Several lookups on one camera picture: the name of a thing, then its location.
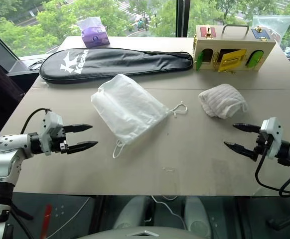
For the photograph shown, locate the grey rounded shape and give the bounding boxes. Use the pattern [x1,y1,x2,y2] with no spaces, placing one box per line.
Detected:
[184,196,212,237]
[112,196,156,235]

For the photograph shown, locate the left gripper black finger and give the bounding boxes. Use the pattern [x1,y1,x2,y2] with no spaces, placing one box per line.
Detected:
[62,123,94,134]
[66,141,99,154]

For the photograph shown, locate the black window frame post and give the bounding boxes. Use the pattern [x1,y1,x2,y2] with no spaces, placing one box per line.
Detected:
[176,0,192,38]

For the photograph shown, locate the white cloth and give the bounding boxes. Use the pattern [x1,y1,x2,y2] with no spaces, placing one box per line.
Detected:
[198,83,249,120]

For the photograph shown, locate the grey robot torso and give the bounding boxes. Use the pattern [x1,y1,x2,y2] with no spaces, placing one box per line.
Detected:
[85,225,210,239]

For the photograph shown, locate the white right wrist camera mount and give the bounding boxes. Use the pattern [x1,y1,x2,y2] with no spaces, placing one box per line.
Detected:
[259,117,284,160]

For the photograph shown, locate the purple tissue pack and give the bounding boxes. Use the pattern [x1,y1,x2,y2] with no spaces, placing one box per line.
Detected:
[77,16,111,48]

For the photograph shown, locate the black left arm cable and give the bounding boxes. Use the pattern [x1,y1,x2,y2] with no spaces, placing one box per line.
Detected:
[19,108,52,135]

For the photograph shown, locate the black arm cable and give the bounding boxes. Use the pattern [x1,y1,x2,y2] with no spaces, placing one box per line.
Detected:
[19,108,52,135]
[255,146,290,199]

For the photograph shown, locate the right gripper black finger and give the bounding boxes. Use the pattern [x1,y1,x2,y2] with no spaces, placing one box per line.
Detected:
[232,122,262,134]
[224,141,257,159]

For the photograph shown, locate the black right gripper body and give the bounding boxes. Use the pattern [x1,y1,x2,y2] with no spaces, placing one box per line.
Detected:
[250,126,270,162]

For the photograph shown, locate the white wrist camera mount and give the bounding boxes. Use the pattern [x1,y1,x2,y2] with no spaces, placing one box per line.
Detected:
[40,111,66,156]
[259,117,284,160]

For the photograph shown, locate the white drawstring bag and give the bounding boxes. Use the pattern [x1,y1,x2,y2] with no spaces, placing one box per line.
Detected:
[91,73,188,159]

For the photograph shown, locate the thin white cable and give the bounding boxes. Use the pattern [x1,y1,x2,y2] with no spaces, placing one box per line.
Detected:
[149,195,185,230]

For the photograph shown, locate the thin black cable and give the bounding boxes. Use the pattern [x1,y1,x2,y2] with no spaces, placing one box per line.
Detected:
[27,56,48,72]

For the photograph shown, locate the clear plastic zip bag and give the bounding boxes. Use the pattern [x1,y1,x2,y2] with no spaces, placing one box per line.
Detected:
[252,14,290,47]

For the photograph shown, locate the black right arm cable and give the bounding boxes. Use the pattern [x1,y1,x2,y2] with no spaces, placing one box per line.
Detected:
[255,146,290,199]

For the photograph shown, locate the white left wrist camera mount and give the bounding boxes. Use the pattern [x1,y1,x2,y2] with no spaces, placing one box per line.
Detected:
[40,111,66,156]

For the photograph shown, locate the black racket cover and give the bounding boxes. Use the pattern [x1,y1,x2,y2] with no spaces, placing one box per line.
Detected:
[39,48,194,84]

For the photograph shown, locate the wooden latch box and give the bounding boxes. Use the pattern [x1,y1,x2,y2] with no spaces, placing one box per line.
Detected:
[192,24,277,73]

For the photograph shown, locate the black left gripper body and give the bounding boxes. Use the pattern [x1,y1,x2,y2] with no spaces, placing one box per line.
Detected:
[49,125,70,155]

